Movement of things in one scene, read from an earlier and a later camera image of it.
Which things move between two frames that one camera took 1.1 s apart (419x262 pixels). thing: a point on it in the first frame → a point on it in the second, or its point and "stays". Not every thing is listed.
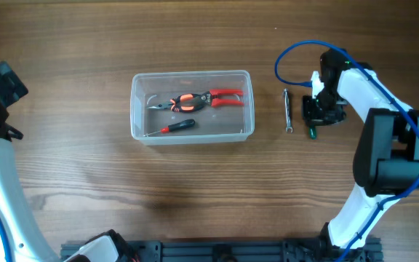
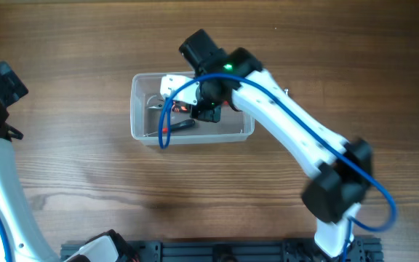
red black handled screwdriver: x=175 y=126 stays
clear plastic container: x=192 y=107 stays
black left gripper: x=4 y=81 stays
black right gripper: x=311 y=118 → x=212 y=112
